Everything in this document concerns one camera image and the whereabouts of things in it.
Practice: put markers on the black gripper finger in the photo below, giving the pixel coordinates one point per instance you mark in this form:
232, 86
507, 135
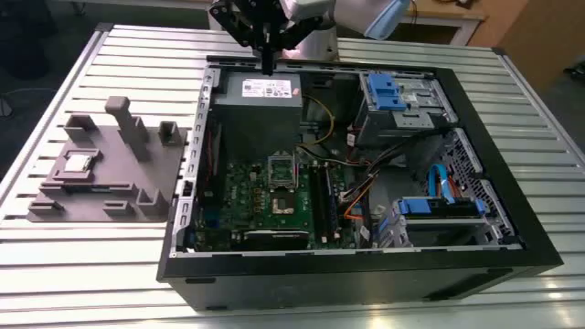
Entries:
228, 24
299, 32

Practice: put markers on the silver CPU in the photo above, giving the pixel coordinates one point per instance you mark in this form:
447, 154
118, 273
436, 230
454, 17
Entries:
79, 164

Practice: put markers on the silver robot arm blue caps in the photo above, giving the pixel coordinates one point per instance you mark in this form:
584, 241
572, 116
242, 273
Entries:
320, 44

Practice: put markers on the CPU socket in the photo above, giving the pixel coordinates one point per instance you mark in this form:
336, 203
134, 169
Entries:
283, 205

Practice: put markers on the blue drive carrier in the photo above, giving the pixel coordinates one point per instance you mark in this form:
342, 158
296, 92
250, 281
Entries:
386, 92

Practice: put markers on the black table corner cap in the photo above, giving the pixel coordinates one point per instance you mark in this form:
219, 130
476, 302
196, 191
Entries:
499, 51
103, 27

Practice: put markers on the grey power supply unit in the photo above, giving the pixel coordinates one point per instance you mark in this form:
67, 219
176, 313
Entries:
256, 127

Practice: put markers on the wooden desk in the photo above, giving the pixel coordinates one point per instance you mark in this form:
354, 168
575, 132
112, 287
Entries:
458, 15

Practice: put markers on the grey metal drive cage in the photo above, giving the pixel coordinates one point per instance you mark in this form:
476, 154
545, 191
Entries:
411, 123

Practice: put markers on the green motherboard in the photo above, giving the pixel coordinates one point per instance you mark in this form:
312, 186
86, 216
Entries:
242, 178

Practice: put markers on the black office chair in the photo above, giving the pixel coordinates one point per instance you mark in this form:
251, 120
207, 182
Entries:
27, 51

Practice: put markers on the grey parts rack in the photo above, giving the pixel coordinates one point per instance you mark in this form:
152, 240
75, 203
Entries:
114, 164

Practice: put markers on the white power connector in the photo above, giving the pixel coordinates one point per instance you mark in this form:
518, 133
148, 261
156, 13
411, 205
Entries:
344, 197

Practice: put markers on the black RAM slot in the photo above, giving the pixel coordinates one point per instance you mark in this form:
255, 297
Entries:
316, 202
322, 202
330, 202

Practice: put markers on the wooden cabinet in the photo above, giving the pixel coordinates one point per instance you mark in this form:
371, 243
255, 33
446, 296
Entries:
539, 34

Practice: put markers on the RAM stick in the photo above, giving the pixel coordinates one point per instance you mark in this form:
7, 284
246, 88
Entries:
91, 189

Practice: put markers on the blue board connector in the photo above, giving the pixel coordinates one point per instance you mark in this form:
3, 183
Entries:
211, 219

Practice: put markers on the hard disk in blue carrier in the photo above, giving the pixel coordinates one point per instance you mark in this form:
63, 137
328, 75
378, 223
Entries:
418, 207

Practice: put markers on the black graphics card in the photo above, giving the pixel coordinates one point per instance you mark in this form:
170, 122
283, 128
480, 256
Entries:
274, 240

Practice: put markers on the grey metal disk bay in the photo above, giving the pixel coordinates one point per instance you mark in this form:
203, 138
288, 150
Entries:
458, 222

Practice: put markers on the black PC case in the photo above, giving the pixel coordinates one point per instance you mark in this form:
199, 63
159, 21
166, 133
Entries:
320, 284

